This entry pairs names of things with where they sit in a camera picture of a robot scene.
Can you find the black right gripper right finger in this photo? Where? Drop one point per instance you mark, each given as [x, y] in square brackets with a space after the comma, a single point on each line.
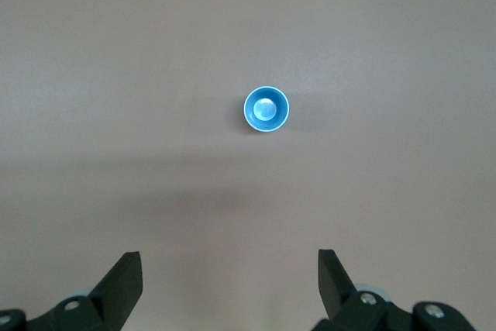
[337, 292]

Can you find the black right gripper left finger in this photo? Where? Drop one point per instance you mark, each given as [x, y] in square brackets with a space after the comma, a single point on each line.
[112, 300]

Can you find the light blue plastic cup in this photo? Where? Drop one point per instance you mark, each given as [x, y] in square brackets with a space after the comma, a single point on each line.
[267, 125]

